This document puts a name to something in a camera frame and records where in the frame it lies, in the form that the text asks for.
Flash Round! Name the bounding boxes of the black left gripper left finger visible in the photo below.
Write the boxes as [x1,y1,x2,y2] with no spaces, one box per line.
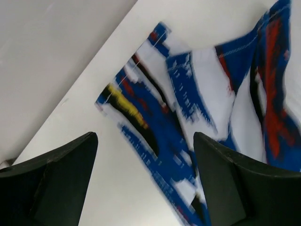
[0,132,98,226]

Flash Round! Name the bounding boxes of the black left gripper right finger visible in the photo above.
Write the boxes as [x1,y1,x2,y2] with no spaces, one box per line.
[193,132,301,226]

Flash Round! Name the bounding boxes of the blue patterned trousers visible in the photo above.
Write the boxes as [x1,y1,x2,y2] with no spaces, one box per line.
[96,0,301,226]

